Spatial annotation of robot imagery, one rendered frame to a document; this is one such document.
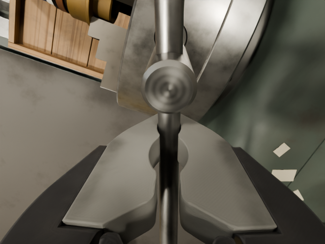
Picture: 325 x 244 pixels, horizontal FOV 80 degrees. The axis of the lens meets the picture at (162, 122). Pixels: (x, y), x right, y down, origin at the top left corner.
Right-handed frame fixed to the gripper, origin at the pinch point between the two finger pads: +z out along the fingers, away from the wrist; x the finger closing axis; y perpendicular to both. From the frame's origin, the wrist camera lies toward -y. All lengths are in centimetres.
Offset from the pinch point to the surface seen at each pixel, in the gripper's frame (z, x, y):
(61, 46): 44, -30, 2
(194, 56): 10.8, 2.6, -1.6
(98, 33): 23.3, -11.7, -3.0
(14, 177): 117, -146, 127
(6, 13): 49, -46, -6
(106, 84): 21.4, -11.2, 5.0
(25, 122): 123, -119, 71
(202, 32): 10.8, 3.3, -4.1
